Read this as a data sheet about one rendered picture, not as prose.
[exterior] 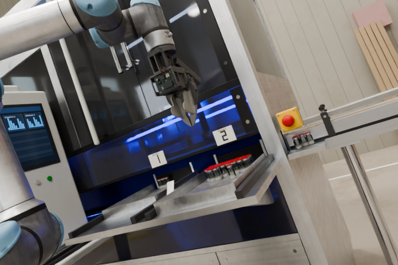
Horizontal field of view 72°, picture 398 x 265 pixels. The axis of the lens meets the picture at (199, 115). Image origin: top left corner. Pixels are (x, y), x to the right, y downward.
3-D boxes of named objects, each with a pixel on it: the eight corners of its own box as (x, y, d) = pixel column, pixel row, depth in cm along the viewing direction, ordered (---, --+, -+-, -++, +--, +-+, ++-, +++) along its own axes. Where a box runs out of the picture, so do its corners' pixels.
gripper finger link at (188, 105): (183, 128, 68) (171, 93, 69) (194, 125, 73) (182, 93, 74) (194, 123, 67) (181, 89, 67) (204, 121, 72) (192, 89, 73)
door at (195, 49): (152, 115, 123) (109, -3, 127) (238, 77, 105) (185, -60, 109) (151, 116, 123) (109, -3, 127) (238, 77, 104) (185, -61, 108)
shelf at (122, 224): (149, 196, 136) (147, 192, 136) (286, 157, 106) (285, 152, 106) (66, 246, 93) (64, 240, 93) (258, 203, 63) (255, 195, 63)
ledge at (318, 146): (293, 152, 111) (291, 147, 111) (327, 142, 105) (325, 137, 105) (289, 160, 98) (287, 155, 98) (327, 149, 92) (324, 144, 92)
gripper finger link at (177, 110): (173, 132, 69) (161, 98, 70) (185, 129, 75) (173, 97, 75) (183, 128, 68) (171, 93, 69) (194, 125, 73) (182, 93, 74)
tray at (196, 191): (205, 180, 109) (202, 171, 109) (267, 162, 98) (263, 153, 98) (157, 215, 78) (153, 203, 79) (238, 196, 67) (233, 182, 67)
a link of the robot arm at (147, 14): (129, 10, 77) (157, 2, 78) (142, 47, 76) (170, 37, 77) (123, -4, 69) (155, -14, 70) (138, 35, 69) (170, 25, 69)
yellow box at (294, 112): (285, 130, 104) (278, 112, 104) (304, 124, 101) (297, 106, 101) (282, 133, 97) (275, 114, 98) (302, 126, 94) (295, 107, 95)
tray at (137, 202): (155, 190, 134) (153, 183, 134) (200, 177, 123) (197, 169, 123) (104, 219, 103) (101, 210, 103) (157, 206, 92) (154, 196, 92)
